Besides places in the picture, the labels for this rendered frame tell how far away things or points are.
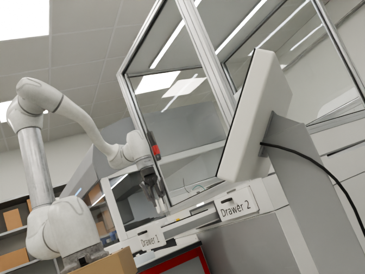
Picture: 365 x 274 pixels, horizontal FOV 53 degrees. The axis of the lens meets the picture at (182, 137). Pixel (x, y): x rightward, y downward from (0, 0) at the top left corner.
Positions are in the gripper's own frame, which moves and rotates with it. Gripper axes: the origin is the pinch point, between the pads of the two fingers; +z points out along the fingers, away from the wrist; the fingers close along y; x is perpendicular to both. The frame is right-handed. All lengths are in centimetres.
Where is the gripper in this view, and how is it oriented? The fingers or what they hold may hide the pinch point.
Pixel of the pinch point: (159, 205)
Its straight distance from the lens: 190.0
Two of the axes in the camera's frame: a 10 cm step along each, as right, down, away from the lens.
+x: -4.2, 3.5, 8.4
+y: 8.4, -2.1, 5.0
